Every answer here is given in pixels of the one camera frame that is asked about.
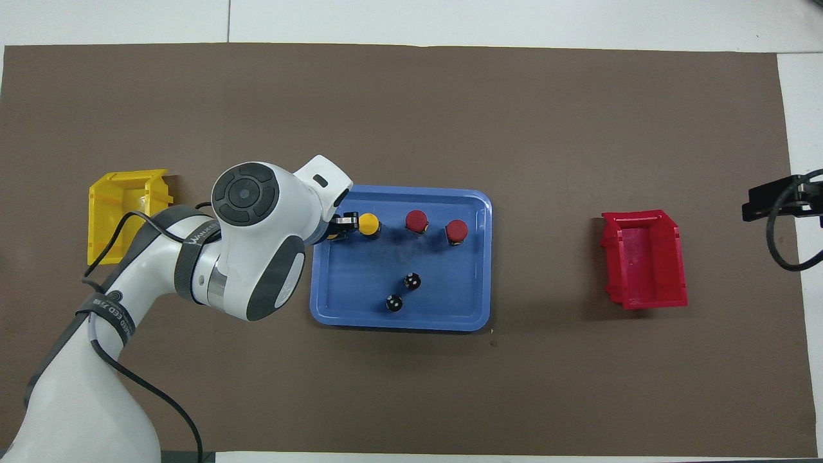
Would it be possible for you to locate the blue plastic tray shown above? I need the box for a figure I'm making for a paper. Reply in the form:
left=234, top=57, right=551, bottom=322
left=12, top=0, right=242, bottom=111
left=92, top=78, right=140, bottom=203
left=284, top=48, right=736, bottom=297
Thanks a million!
left=309, top=185, right=493, bottom=332

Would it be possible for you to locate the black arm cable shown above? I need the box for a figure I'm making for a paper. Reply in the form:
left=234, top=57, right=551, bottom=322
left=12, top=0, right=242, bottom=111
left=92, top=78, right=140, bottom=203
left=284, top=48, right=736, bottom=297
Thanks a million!
left=765, top=168, right=823, bottom=272
left=82, top=203, right=205, bottom=463

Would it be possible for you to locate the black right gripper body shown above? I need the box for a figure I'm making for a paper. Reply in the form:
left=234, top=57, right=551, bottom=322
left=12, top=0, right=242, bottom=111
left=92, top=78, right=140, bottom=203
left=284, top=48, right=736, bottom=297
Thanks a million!
left=794, top=172, right=823, bottom=227

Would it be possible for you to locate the yellow plastic bin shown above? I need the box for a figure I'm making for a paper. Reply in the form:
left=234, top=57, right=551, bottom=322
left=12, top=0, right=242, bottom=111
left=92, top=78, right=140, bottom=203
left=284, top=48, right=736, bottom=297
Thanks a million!
left=87, top=169, right=174, bottom=266

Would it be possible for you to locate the red plastic bin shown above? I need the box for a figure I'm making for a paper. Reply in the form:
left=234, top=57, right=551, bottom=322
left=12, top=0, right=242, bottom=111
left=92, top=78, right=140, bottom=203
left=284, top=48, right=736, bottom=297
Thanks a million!
left=600, top=210, right=689, bottom=311

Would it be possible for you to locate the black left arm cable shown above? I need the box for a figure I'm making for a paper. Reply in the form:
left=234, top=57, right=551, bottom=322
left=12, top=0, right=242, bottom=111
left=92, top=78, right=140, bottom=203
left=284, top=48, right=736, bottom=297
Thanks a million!
left=82, top=203, right=205, bottom=463

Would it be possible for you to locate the brown table mat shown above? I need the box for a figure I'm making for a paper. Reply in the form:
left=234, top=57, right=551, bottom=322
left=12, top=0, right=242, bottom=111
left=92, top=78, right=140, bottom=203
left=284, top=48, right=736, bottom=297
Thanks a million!
left=0, top=44, right=818, bottom=458

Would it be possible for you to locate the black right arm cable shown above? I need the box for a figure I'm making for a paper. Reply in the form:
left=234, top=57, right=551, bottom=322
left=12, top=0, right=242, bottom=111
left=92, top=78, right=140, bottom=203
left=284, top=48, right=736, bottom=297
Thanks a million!
left=765, top=168, right=823, bottom=272

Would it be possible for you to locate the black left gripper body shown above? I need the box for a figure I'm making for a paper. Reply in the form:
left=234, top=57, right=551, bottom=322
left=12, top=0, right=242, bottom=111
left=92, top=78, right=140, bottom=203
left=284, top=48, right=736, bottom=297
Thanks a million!
left=318, top=211, right=343, bottom=246

